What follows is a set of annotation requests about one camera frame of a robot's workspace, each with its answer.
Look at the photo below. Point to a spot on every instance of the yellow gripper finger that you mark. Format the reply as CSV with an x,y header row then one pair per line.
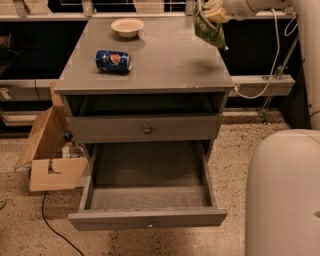
x,y
217,16
213,3

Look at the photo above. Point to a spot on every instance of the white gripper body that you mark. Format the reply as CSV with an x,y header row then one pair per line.
x,y
236,8

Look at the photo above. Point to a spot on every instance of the green jalapeno chip bag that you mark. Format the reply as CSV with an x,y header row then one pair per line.
x,y
206,30

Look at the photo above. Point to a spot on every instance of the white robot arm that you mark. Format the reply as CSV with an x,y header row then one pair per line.
x,y
283,184

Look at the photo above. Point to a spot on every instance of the grey wooden drawer cabinet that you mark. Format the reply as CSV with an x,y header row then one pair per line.
x,y
173,72

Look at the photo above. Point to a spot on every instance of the closed grey upper drawer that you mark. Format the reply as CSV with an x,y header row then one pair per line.
x,y
144,128

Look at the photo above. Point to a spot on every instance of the open grey lower drawer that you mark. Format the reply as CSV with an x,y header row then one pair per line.
x,y
147,185

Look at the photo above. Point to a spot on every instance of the white paper bowl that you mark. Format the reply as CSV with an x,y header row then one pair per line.
x,y
127,27

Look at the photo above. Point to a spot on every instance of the metal stand pole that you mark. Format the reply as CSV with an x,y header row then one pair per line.
x,y
277,76

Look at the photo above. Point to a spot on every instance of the blue pepsi can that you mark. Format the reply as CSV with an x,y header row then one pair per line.
x,y
113,61

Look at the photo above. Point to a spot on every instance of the open cardboard box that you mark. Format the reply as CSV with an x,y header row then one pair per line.
x,y
56,161

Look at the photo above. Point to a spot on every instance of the metal window rail ledge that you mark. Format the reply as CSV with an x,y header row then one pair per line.
x,y
39,89

